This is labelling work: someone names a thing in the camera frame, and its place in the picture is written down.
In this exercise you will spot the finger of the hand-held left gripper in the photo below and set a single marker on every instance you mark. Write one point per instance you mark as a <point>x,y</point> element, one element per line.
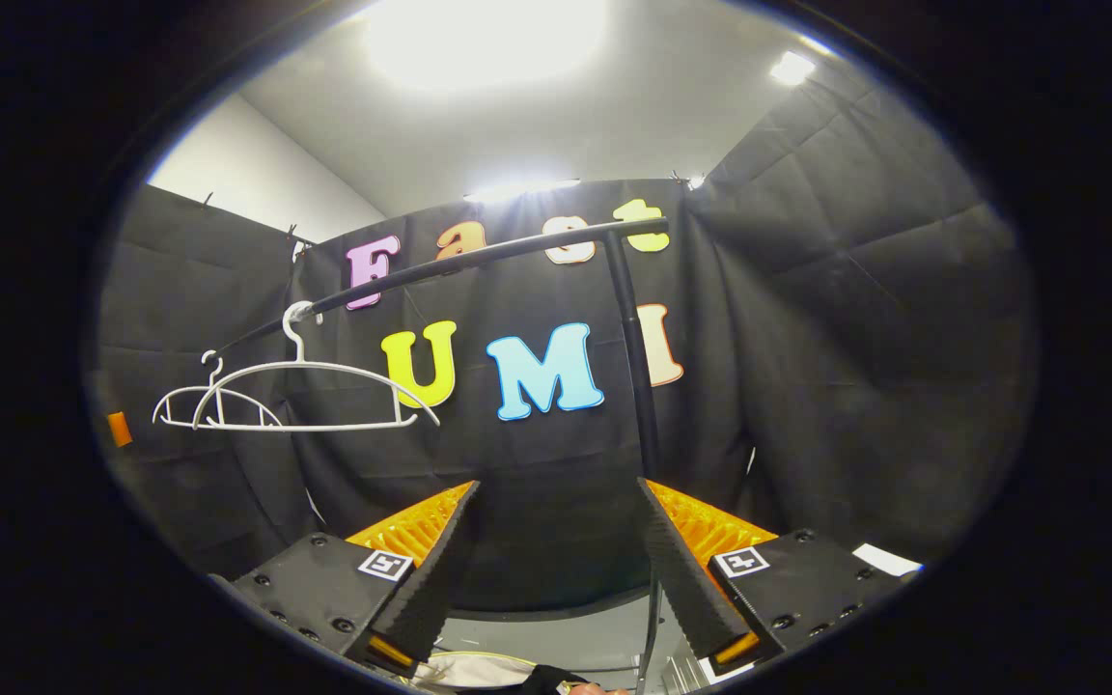
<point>120,430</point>

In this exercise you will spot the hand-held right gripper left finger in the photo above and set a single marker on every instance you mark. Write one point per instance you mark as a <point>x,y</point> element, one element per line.
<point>435,589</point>

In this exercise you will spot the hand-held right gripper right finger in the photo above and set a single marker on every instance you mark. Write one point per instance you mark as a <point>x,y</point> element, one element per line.
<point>686,579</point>

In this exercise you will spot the beige laundry hamper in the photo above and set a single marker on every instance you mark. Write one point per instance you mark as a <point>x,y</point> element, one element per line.
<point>469,671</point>

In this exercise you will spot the black knit jacket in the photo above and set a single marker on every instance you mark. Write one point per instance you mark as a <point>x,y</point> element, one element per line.
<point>542,681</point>

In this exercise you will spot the white plastic clothes hanger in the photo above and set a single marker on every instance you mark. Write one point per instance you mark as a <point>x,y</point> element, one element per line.
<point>300,347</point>
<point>216,376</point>

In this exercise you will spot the black metal clothes rack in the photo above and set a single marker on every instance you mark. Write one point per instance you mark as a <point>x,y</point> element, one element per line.
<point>628,328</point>

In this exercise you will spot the black backdrop cloth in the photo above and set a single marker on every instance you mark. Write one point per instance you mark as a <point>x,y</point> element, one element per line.
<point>855,338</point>

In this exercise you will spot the ceiling light panel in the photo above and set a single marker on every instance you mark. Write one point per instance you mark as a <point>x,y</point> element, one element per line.
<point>488,39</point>
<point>792,68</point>

